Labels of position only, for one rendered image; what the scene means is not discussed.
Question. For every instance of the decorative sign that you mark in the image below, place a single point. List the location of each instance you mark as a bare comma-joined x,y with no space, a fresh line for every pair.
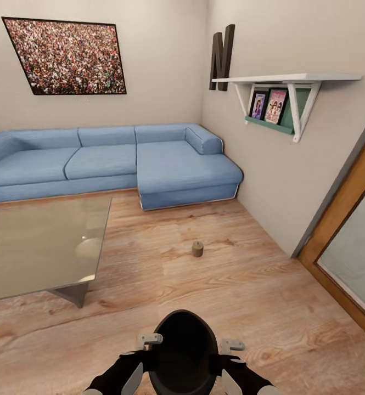
221,58

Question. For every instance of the cauldron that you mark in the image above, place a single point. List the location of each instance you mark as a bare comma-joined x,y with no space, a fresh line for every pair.
183,355

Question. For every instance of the coffee table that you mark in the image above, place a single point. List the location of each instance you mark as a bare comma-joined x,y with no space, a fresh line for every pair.
52,247

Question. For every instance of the sofa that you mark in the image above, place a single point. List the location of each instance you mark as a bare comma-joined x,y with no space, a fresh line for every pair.
171,165

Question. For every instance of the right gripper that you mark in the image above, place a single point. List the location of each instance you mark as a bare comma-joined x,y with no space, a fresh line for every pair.
215,363

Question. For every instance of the shelf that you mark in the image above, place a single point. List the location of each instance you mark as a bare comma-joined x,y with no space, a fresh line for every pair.
303,90

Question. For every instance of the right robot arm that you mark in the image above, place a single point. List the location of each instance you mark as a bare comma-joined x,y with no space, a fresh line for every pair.
237,379

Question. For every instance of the pillar candle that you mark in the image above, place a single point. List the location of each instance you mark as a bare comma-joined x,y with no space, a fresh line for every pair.
197,248

